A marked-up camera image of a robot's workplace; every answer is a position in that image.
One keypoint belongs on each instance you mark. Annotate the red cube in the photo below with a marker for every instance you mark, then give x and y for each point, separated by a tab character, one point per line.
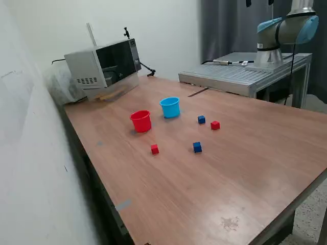
215	125
154	149

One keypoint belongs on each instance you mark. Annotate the blue cube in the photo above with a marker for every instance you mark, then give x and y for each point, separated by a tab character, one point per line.
197	147
201	119

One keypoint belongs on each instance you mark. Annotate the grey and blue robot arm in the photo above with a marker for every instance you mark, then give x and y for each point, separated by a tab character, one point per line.
286	33

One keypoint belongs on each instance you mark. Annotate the blue plastic cup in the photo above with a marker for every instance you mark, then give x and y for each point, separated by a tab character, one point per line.
170	109

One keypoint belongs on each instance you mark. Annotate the red plastic cup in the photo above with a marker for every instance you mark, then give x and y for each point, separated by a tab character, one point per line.
140	123

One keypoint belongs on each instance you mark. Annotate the dark metal strip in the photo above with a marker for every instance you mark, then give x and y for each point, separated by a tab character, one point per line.
198	92

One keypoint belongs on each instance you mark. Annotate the aluminium mounting platform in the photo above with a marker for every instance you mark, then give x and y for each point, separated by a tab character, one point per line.
230	76

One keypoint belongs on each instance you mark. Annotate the metal cylinder connector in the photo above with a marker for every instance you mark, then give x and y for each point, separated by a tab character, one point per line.
222	62

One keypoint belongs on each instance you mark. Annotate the silver microwave oven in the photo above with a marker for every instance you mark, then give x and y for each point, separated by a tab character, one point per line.
84	66

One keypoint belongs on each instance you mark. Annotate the white tag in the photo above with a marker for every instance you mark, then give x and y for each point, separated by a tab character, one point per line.
244	63

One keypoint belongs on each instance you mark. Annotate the thin metal rod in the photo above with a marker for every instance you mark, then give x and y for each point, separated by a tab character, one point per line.
92	35

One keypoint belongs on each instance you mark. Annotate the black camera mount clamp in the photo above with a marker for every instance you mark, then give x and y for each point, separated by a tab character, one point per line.
126	32

